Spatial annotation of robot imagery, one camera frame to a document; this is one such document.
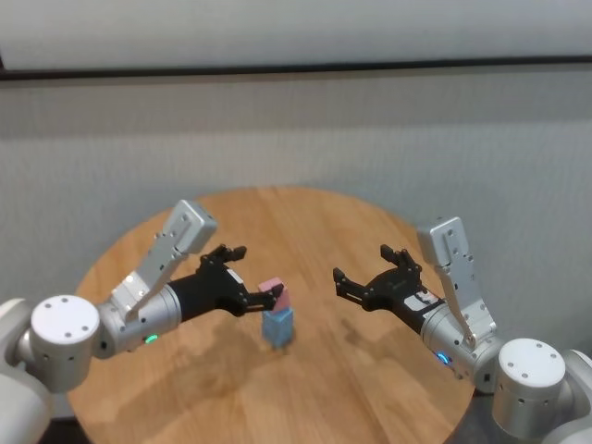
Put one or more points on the black wall rail strip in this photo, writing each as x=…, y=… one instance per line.
x=296, y=67

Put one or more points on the pink wooden cube block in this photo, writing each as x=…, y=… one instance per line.
x=283, y=298

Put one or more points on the blue wooden cube block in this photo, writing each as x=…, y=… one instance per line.
x=277, y=340
x=277, y=321

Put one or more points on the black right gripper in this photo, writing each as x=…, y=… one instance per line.
x=398, y=291

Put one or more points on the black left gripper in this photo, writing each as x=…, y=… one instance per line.
x=208, y=289

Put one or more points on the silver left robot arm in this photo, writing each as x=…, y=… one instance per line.
x=69, y=337

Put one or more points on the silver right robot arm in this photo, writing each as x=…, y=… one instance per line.
x=532, y=370

